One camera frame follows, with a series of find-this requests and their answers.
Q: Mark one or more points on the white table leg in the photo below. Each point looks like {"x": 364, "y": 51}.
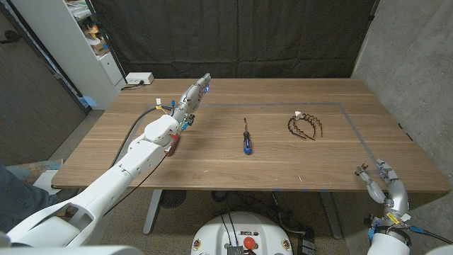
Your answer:
{"x": 332, "y": 216}
{"x": 152, "y": 212}

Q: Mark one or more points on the black backdrop curtain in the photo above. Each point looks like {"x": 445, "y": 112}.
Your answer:
{"x": 230, "y": 35}

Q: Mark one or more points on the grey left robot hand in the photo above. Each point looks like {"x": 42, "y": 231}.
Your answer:
{"x": 191, "y": 97}

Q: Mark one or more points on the red flat packet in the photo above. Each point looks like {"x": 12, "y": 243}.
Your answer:
{"x": 174, "y": 148}

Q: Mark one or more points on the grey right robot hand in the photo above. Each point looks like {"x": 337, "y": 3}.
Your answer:
{"x": 398, "y": 195}

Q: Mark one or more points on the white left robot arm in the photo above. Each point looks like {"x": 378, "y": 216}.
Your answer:
{"x": 131, "y": 166}

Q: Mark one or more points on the white power strip box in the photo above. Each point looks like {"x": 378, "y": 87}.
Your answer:
{"x": 139, "y": 78}

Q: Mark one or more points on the round black floor fan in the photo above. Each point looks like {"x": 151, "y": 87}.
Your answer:
{"x": 172, "y": 198}

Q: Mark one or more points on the white flat sheet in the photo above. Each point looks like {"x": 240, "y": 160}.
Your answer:
{"x": 44, "y": 182}

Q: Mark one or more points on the white shelf cabinet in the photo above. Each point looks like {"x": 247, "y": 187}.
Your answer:
{"x": 70, "y": 53}

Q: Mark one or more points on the red emergency stop button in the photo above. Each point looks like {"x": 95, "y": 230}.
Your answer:
{"x": 249, "y": 243}

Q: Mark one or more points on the orange toy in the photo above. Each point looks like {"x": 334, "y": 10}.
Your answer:
{"x": 92, "y": 32}

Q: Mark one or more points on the black power brick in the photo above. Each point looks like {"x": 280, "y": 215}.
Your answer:
{"x": 306, "y": 246}

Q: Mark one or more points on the blue black screwdriver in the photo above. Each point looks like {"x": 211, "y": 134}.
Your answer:
{"x": 247, "y": 143}

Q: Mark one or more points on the cardboard box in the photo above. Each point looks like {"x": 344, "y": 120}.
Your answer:
{"x": 100, "y": 46}

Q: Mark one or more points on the white robot torso base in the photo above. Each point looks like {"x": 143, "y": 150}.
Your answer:
{"x": 212, "y": 233}

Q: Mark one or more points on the person in blue jeans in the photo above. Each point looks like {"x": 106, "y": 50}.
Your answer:
{"x": 17, "y": 205}

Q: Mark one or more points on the black toothed headband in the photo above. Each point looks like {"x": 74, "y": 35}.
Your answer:
{"x": 291, "y": 127}

